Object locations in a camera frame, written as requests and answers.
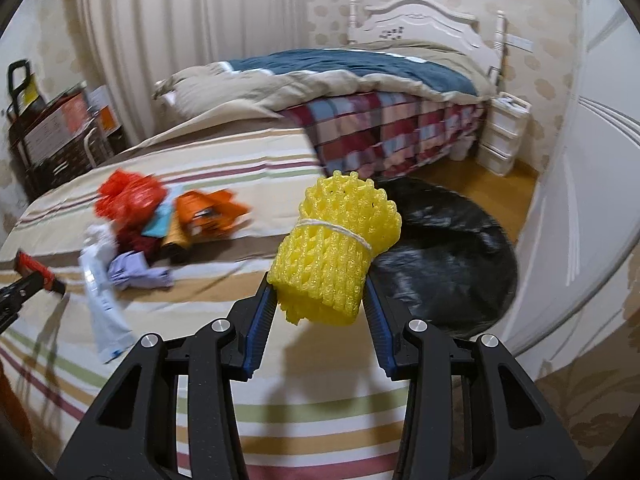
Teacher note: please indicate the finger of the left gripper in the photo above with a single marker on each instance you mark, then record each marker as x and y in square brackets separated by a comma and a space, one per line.
[24, 264]

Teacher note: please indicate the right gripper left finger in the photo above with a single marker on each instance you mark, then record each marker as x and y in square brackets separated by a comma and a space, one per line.
[130, 429]

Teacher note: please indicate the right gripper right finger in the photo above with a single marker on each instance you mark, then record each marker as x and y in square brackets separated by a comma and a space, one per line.
[511, 431]

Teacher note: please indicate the white plastic wrapper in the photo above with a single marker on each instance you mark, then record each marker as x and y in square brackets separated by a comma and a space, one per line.
[111, 332]

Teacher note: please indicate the purple wrapper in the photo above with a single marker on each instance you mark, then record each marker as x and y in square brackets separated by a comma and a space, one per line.
[130, 270]

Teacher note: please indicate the orange snack wrapper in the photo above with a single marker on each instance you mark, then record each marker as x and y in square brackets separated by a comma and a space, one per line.
[209, 215]

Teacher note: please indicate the yellow foam fruit net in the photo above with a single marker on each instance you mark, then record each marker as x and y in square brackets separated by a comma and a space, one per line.
[344, 223]

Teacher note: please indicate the amber bottle yellow label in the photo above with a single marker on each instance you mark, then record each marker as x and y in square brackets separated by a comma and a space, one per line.
[176, 246]

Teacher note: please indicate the black trash bag bin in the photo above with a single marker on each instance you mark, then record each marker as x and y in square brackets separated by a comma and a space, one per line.
[453, 264]

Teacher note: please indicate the red foam net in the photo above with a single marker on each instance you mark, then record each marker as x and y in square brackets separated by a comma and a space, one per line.
[110, 189]

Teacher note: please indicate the red plastic bag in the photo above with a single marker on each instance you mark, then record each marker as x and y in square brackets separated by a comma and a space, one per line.
[134, 206]

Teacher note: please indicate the black cart with boxes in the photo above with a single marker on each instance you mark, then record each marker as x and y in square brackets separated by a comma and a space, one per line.
[54, 142]

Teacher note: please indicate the teal white paper tube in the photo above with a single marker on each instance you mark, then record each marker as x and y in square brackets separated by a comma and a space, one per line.
[159, 224]

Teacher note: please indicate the striped bed sheet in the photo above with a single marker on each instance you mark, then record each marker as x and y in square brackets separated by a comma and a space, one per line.
[319, 407]

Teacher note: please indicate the white wardrobe door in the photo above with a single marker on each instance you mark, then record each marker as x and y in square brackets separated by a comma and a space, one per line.
[577, 242]

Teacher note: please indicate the beige and blue duvet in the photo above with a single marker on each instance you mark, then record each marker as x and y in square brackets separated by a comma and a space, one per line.
[263, 86]

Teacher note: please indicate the beige curtain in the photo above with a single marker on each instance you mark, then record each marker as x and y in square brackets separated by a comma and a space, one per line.
[137, 43]

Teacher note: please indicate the white plastic drawer unit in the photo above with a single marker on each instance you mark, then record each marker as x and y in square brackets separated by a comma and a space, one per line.
[505, 125]

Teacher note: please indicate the plaid bed sheet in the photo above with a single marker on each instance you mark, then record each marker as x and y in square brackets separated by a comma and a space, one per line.
[383, 134]

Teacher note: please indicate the white wooden headboard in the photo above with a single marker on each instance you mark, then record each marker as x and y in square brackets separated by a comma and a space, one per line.
[430, 21]

